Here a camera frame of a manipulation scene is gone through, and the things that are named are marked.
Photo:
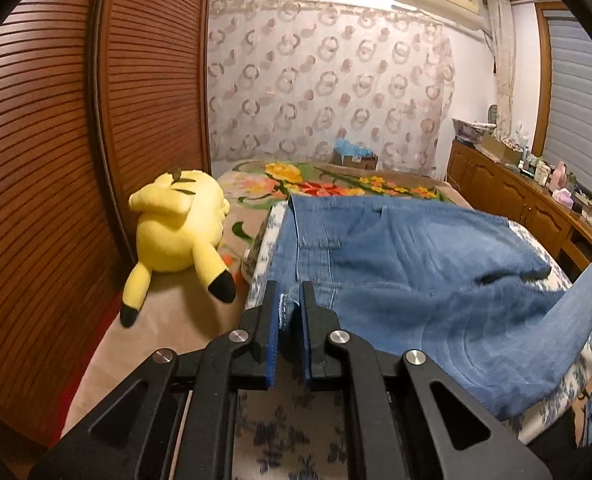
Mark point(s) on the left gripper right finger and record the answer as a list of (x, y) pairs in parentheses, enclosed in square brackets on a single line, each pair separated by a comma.
[(405, 418)]

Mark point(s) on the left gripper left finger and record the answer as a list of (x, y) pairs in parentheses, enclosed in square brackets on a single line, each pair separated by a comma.
[(173, 417)]

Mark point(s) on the blue denim jeans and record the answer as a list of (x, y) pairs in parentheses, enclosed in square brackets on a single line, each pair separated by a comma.
[(453, 282)]

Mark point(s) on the blue floral white quilt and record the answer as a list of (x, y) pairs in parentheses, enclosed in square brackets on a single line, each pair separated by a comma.
[(290, 432)]

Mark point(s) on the floral beige bed blanket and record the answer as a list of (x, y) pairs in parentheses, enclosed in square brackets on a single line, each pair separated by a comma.
[(179, 314)]

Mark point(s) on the yellow Pikachu plush toy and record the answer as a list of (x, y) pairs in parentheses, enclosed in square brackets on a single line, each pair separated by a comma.
[(180, 225)]

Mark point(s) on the wooden sideboard cabinet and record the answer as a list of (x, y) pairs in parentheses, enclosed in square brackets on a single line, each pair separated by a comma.
[(493, 188)]

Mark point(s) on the cardboard box with blue bag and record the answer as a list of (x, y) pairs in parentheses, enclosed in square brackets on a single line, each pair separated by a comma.
[(355, 156)]

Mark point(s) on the pink bottle on cabinet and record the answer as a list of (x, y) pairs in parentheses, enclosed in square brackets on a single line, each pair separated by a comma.
[(558, 178)]

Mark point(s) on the cardboard box on cabinet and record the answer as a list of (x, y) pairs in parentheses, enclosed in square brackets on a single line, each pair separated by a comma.
[(499, 150)]

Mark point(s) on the grey window blind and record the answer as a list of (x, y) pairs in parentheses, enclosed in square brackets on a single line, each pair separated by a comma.
[(569, 124)]

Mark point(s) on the brown louvered wardrobe door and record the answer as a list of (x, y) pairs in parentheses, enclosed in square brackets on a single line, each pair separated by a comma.
[(97, 98)]

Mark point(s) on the circle patterned sheer curtain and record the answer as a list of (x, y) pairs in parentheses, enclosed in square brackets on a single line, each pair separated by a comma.
[(292, 79)]

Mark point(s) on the beige side curtain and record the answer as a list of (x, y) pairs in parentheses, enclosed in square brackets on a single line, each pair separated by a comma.
[(504, 50)]

